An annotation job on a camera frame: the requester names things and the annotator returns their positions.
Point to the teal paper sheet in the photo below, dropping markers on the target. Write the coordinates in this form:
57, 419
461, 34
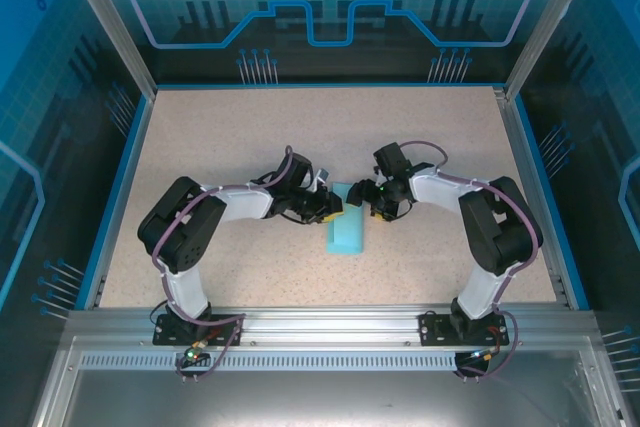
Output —
345, 234

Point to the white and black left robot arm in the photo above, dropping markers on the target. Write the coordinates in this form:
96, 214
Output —
245, 204

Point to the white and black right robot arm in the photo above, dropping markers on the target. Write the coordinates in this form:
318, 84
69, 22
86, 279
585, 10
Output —
435, 192

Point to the grey metal sheet panel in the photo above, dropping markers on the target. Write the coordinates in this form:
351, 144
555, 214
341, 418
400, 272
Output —
320, 397

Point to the blue table edge trim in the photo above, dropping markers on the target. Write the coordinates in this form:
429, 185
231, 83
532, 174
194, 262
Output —
537, 157
114, 207

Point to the small connector with green light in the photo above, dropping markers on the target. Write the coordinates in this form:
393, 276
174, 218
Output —
195, 349
485, 354

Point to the aluminium frame rail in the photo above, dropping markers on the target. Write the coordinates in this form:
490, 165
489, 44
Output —
330, 327

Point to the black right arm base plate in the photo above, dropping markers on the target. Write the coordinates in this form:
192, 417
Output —
432, 329

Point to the aluminium side rail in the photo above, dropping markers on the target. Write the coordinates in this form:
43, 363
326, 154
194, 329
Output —
523, 157

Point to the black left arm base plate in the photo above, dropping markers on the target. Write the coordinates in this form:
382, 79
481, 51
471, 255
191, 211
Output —
227, 328

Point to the aluminium frame post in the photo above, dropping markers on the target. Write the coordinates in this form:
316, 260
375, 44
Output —
542, 22
115, 32

